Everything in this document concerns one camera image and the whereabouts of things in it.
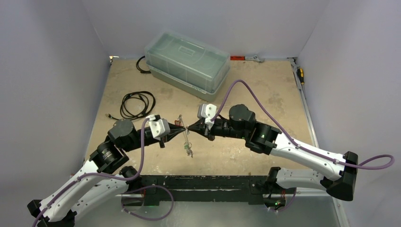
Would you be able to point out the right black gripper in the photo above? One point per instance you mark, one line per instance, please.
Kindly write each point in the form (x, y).
(203, 127)

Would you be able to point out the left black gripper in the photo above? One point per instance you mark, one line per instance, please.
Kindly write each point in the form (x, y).
(174, 129)

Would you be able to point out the oval metal keyring plate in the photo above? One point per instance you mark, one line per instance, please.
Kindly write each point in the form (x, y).
(179, 122)

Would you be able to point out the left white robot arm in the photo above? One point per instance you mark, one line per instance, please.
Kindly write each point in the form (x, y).
(115, 165)

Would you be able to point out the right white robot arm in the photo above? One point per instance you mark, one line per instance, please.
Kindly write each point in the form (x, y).
(326, 171)

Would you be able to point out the green tagged key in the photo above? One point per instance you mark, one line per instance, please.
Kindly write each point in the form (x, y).
(189, 151)

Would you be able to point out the translucent green storage box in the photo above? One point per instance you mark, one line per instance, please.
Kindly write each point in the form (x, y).
(188, 64)

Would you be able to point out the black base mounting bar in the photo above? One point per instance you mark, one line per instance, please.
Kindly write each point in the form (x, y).
(252, 189)

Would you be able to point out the yellow black screwdriver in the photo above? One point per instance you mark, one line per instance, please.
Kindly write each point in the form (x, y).
(300, 75)

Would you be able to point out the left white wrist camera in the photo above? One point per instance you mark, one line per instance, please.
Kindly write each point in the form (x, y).
(159, 127)

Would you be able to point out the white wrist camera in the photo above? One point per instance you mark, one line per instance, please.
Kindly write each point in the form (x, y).
(207, 111)
(159, 127)

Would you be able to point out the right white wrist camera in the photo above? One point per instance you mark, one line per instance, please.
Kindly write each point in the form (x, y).
(207, 111)

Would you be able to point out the red handled wrench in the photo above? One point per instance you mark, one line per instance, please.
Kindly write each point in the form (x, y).
(255, 58)

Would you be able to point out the aluminium rail right side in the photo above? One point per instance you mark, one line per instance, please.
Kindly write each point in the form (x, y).
(339, 211)

